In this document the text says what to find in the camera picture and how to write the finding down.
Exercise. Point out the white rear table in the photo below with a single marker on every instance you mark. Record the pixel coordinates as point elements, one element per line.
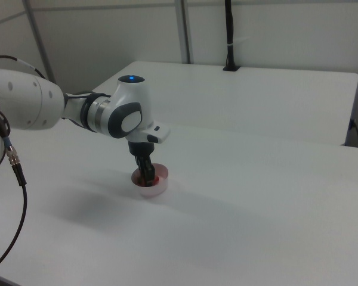
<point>241,98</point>

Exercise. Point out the black camera stand pole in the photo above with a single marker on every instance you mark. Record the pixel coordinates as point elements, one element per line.
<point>230,35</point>

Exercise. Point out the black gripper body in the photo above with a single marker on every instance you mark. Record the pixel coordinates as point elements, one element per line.
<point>140,149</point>

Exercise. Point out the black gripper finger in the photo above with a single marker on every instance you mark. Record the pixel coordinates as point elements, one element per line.
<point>150,174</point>
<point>140,169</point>

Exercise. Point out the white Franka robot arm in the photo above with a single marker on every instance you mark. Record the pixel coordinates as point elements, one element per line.
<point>122,116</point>

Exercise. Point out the grey aluminium wall post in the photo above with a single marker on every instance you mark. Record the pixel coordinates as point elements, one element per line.
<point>184,29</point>
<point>38,38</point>

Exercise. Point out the pink plastic bowl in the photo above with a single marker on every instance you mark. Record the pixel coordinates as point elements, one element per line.
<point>161,186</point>

